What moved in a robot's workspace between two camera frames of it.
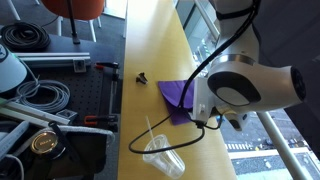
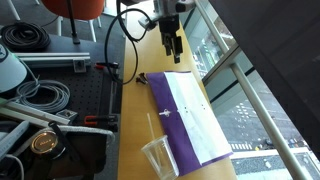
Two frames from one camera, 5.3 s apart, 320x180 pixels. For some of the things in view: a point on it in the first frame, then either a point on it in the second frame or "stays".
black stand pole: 74,33 stays
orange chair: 82,10 stays
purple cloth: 172,91 -> 172,123
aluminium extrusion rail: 77,60 stays
